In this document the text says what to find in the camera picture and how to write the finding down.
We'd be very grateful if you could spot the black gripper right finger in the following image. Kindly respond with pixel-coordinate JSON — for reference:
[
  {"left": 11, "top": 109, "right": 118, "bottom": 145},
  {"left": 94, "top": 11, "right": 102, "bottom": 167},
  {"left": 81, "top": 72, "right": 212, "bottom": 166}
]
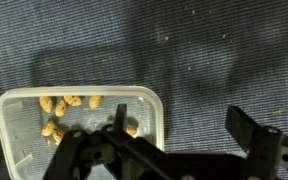
[{"left": 224, "top": 105, "right": 288, "bottom": 180}]

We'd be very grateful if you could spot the dark blue cloth mat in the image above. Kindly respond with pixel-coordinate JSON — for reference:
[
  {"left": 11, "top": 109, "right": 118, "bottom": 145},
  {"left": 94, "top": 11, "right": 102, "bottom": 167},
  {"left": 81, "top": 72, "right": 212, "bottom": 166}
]
[{"left": 0, "top": 0, "right": 288, "bottom": 180}]

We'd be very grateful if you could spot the tan nut snack piece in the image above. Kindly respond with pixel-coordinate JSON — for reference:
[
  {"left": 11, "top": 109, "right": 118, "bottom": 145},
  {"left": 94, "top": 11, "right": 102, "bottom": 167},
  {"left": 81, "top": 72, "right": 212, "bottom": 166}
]
[
  {"left": 38, "top": 96, "right": 54, "bottom": 114},
  {"left": 41, "top": 120, "right": 57, "bottom": 137},
  {"left": 54, "top": 99, "right": 68, "bottom": 118},
  {"left": 88, "top": 95, "right": 104, "bottom": 110},
  {"left": 126, "top": 124, "right": 138, "bottom": 137},
  {"left": 52, "top": 128, "right": 66, "bottom": 144},
  {"left": 63, "top": 95, "right": 84, "bottom": 107}
]

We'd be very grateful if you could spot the clear plastic food container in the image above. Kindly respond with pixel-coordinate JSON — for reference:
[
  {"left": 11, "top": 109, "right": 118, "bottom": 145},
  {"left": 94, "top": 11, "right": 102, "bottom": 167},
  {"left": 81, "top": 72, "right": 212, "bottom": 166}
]
[{"left": 0, "top": 85, "right": 165, "bottom": 180}]

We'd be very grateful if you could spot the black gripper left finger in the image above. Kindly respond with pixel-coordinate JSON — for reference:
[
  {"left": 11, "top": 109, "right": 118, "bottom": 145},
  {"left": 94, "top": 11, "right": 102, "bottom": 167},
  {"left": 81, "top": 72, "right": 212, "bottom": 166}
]
[{"left": 42, "top": 103, "right": 165, "bottom": 180}]

